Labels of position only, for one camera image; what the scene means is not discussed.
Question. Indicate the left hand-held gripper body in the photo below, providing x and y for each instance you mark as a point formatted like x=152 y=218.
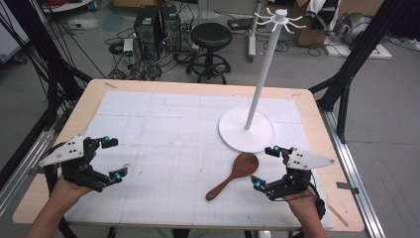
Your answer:
x=74 y=155

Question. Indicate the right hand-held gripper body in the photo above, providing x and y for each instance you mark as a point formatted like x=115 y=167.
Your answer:
x=305 y=160

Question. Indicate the brown wooden spoon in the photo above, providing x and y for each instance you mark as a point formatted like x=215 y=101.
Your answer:
x=246 y=165

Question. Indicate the person's left hand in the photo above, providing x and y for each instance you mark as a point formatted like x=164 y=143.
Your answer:
x=67 y=193

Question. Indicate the person's right hand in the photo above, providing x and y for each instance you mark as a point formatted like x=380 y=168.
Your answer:
x=302 y=205

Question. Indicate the white rack stand with hooks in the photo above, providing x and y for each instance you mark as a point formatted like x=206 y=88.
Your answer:
x=232 y=132

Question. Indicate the white grid mat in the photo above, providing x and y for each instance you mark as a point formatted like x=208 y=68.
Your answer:
x=171 y=132

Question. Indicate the thin wooden stick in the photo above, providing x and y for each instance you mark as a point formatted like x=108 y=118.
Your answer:
x=337 y=215

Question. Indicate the small white power box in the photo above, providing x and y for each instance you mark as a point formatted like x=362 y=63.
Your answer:
x=128 y=46

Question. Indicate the white metal floor stand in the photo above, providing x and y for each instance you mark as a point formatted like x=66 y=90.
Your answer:
x=253 y=39

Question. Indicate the black computer tower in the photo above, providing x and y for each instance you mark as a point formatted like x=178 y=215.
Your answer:
x=170 y=26
x=146 y=29

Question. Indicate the open cardboard box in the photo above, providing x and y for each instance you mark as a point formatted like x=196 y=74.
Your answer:
x=308 y=36

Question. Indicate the white flat base board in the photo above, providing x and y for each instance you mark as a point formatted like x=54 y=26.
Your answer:
x=360 y=53

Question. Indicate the black round stool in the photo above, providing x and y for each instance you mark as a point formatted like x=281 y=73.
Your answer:
x=211 y=36

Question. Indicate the flat black device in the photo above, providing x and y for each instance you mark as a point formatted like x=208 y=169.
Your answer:
x=240 y=23

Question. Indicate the grey rounded device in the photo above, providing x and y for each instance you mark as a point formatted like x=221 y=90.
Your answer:
x=355 y=28

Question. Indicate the black and white clothing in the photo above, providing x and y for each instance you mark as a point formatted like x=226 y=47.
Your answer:
x=322 y=13

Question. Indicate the plain cardboard box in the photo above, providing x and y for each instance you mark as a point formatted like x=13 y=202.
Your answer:
x=360 y=6

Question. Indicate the grey metal bracket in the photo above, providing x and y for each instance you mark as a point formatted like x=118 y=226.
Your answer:
x=346 y=187

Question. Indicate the aluminium rail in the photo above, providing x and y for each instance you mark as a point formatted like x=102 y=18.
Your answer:
x=356 y=185
x=23 y=172

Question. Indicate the black metal frame stand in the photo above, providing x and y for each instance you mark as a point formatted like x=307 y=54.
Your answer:
x=49 y=66
x=356 y=56

